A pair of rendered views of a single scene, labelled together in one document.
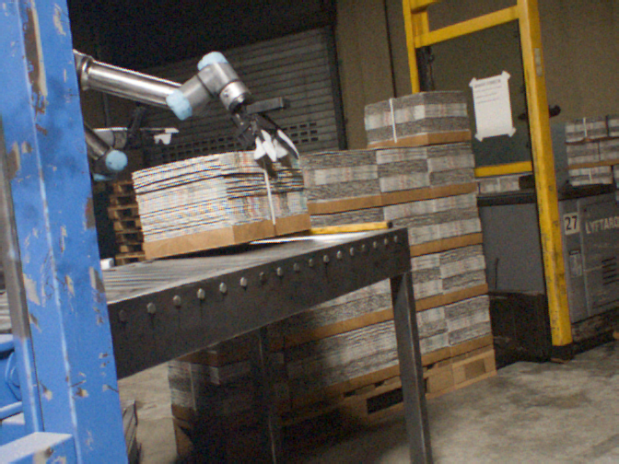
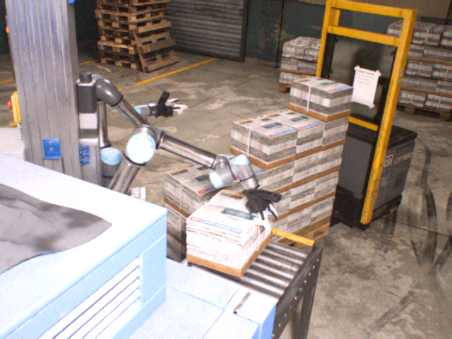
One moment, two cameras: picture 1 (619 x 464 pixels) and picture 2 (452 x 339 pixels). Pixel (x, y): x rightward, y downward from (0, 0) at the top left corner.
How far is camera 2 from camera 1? 1.30 m
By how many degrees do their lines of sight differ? 22
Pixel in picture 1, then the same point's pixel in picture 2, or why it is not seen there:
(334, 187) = (272, 155)
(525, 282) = (353, 181)
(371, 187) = (291, 152)
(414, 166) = (316, 135)
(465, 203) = (336, 151)
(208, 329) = not seen: outside the picture
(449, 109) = (342, 99)
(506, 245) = (348, 158)
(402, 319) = (309, 290)
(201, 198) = (225, 248)
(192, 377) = (180, 251)
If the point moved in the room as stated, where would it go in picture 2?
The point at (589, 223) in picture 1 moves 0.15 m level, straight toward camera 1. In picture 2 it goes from (397, 158) to (397, 164)
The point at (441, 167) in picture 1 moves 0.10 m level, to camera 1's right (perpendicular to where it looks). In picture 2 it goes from (330, 133) to (343, 134)
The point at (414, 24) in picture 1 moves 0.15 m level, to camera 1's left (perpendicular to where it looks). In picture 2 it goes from (330, 15) to (311, 13)
